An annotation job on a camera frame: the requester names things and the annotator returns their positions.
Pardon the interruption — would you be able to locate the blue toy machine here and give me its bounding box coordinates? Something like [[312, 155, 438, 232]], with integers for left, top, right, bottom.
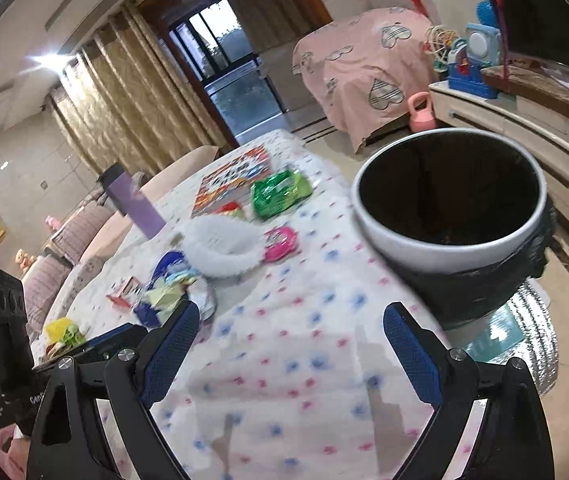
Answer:
[[447, 22, 505, 101]]

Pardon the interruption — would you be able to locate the white fluffy wrapper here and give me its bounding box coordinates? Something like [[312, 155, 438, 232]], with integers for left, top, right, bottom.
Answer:
[[179, 212, 265, 278]]

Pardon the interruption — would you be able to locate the white dotted tablecloth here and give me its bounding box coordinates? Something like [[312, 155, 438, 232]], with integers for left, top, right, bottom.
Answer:
[[29, 129, 470, 480]]

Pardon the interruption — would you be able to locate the green crushed can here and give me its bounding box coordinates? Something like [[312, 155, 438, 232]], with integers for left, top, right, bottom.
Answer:
[[251, 169, 313, 221]]

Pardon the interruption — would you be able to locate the white rimmed black trash bin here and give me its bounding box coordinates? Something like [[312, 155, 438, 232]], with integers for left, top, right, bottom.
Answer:
[[351, 128, 560, 331]]

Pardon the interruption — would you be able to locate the colourful printed snack box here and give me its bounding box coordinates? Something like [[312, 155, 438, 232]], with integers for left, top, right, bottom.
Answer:
[[192, 145, 272, 218]]

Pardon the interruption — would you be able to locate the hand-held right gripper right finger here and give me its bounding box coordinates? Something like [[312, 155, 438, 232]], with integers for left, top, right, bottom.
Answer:
[[383, 302, 555, 480]]

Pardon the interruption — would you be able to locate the silver foil wrapper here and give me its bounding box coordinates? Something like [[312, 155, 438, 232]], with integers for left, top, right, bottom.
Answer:
[[184, 277, 218, 321]]

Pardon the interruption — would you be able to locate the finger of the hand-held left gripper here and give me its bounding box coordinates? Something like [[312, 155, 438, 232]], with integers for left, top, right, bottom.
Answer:
[[32, 324, 149, 373]]

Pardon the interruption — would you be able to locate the beige sofa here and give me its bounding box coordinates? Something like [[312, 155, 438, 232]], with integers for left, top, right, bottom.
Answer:
[[14, 145, 220, 321]]

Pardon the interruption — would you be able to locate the pink heart print cover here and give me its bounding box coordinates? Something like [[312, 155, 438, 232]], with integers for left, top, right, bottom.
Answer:
[[291, 6, 437, 153]]

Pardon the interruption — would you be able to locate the bead maze toy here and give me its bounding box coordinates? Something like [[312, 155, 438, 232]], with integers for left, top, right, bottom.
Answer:
[[424, 25, 457, 71]]

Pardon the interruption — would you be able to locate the small red packet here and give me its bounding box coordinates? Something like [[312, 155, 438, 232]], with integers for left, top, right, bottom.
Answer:
[[209, 201, 245, 221]]

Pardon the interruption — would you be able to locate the purple bottle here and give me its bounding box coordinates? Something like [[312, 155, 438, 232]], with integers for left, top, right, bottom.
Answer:
[[98, 162, 168, 240]]

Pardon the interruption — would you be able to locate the teal cardboard box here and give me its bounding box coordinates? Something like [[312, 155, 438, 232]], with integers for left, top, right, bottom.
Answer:
[[464, 305, 520, 361]]

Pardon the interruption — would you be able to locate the silver foil mat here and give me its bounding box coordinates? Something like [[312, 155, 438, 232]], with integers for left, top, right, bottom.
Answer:
[[464, 280, 560, 398]]

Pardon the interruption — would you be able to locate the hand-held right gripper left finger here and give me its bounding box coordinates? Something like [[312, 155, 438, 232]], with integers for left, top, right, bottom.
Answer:
[[27, 301, 200, 480]]

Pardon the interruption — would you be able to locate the golden curtain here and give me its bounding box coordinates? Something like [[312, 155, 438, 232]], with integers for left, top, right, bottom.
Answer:
[[47, 0, 235, 176]]

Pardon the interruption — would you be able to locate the striped cushion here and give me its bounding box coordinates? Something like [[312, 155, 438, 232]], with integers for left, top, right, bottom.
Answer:
[[47, 200, 120, 266]]

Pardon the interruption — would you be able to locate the small teddy toy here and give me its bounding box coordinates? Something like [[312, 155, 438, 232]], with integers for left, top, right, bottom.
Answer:
[[14, 249, 35, 276]]

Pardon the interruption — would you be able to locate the pink round packet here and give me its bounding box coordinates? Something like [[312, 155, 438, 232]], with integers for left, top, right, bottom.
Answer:
[[263, 226, 299, 263]]

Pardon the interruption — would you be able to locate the cream television cabinet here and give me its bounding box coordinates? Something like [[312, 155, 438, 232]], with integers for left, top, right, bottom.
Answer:
[[429, 67, 569, 241]]

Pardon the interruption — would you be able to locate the pink kettlebell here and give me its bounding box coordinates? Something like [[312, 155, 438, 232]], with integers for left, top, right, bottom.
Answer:
[[407, 91, 439, 133]]

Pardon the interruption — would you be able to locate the blue and yellow wrapper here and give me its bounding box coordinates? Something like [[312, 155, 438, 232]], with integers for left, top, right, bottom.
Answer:
[[134, 250, 200, 328]]

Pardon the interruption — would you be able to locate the thin red pole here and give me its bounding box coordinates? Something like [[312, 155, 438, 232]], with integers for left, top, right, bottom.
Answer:
[[484, 0, 511, 96]]

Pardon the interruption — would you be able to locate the sliding glass door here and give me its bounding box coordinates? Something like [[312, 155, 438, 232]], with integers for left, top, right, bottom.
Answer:
[[167, 0, 290, 136]]

